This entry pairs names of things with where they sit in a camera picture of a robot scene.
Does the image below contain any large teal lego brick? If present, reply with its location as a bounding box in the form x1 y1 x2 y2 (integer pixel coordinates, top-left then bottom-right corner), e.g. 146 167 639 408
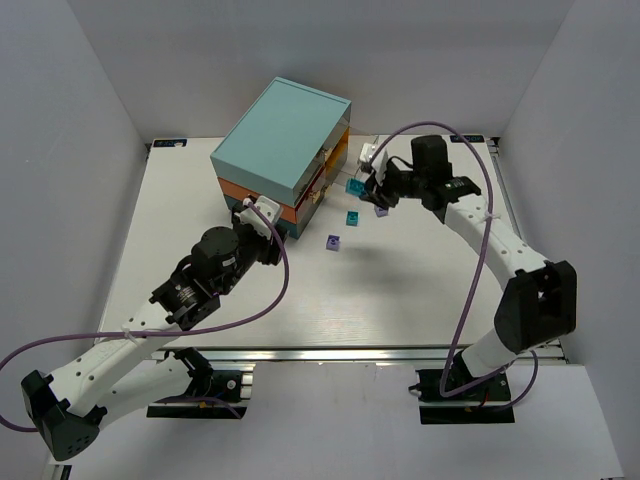
345 178 365 197

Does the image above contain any clear drawer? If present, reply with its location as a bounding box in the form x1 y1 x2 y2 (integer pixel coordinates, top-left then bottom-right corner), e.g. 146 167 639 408
325 130 380 196

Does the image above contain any small teal lego brick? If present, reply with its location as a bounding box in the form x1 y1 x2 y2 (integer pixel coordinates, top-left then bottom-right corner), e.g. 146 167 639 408
345 211 359 226

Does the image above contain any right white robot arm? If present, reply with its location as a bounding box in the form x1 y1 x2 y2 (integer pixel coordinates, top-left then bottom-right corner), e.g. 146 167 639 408
359 135 577 395

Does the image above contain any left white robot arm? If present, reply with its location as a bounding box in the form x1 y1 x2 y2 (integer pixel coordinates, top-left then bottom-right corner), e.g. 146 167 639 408
21 210 288 461

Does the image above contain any right blue table label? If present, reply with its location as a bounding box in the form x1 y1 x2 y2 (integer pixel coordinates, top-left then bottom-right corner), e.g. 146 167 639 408
449 135 486 143

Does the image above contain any blue table label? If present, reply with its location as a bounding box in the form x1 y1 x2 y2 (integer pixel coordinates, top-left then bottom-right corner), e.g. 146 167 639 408
449 135 486 143
151 138 187 148

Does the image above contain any teal orange drawer cabinet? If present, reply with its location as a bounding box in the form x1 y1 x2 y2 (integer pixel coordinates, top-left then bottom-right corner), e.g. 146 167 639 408
210 77 351 239

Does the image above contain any left blue table label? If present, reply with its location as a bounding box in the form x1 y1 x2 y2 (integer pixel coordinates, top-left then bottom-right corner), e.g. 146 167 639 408
151 138 187 148

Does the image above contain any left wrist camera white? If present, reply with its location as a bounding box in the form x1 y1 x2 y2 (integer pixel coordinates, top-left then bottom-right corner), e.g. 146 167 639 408
233 195 283 240

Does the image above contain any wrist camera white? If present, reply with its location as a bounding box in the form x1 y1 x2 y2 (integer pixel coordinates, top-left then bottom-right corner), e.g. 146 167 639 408
233 195 283 240
358 143 389 185

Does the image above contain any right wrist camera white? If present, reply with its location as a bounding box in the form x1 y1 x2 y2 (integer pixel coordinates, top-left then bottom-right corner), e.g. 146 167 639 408
358 143 389 185

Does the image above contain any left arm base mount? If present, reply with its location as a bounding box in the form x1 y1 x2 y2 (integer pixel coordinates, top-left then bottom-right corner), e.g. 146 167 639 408
146 348 252 420

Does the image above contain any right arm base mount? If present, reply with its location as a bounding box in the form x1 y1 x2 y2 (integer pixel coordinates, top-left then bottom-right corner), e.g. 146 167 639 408
407 364 516 426

